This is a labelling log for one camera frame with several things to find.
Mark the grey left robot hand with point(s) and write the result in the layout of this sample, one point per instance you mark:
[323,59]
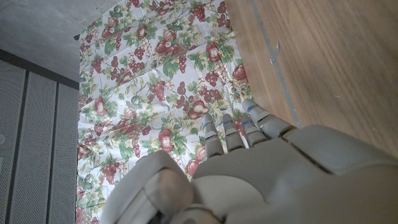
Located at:
[280,186]

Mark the grey tape outline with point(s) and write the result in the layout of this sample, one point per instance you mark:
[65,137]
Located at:
[282,81]

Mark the floral fruit print backdrop cloth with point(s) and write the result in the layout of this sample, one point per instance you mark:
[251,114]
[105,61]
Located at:
[149,77]

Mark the grey perforated wall panel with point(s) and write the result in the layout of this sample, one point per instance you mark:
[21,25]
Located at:
[9,124]
[34,155]
[63,155]

